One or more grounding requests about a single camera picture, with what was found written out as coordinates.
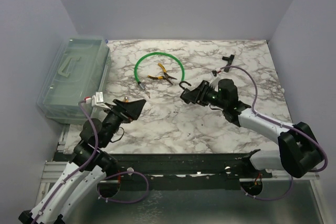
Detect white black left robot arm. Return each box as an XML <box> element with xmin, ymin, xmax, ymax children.
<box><xmin>18</xmin><ymin>92</ymin><xmax>146</xmax><ymax>223</ymax></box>

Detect green cable lock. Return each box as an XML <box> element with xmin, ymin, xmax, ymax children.
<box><xmin>133</xmin><ymin>52</ymin><xmax>185</xmax><ymax>90</ymax></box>

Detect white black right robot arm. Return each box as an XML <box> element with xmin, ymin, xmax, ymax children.
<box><xmin>180</xmin><ymin>79</ymin><xmax>325</xmax><ymax>178</ymax></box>

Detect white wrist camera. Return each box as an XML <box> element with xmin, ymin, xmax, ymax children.
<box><xmin>84</xmin><ymin>92</ymin><xmax>110</xmax><ymax>110</ymax></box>
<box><xmin>210</xmin><ymin>70</ymin><xmax>222</xmax><ymax>87</ymax></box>

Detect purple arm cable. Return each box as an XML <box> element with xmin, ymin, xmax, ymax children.
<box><xmin>28</xmin><ymin>100</ymin><xmax>150</xmax><ymax>224</ymax></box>
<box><xmin>217</xmin><ymin>65</ymin><xmax>329</xmax><ymax>200</ymax></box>

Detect clear plastic storage box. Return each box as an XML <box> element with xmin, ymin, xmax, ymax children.
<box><xmin>37</xmin><ymin>36</ymin><xmax>111</xmax><ymax>124</ymax></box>

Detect black padlock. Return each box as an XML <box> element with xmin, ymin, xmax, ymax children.
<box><xmin>178</xmin><ymin>81</ymin><xmax>191</xmax><ymax>104</ymax></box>

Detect black T-shaped tool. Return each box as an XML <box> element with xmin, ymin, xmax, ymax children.
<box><xmin>222</xmin><ymin>55</ymin><xmax>235</xmax><ymax>72</ymax></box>

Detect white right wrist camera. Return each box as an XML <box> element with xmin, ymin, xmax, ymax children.
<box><xmin>210</xmin><ymin>70</ymin><xmax>222</xmax><ymax>87</ymax></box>

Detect yellow handled pliers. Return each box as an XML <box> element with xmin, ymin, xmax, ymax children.
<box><xmin>148</xmin><ymin>63</ymin><xmax>176</xmax><ymax>85</ymax></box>

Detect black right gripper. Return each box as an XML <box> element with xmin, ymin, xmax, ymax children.
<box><xmin>183</xmin><ymin>80</ymin><xmax>227</xmax><ymax>110</ymax></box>

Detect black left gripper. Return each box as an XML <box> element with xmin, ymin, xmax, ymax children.
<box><xmin>102</xmin><ymin>99</ymin><xmax>146</xmax><ymax>147</ymax></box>

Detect aluminium rail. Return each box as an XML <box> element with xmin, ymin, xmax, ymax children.
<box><xmin>41</xmin><ymin>162</ymin><xmax>320</xmax><ymax>183</ymax></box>

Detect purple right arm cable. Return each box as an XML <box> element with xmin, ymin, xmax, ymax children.
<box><xmin>217</xmin><ymin>65</ymin><xmax>329</xmax><ymax>200</ymax></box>

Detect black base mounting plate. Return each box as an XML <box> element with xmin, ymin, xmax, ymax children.
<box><xmin>78</xmin><ymin>152</ymin><xmax>274</xmax><ymax>192</ymax></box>

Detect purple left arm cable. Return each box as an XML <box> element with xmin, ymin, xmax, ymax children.
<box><xmin>28</xmin><ymin>100</ymin><xmax>150</xmax><ymax>224</ymax></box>

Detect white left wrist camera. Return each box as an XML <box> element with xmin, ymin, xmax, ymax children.
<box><xmin>84</xmin><ymin>92</ymin><xmax>110</xmax><ymax>110</ymax></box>

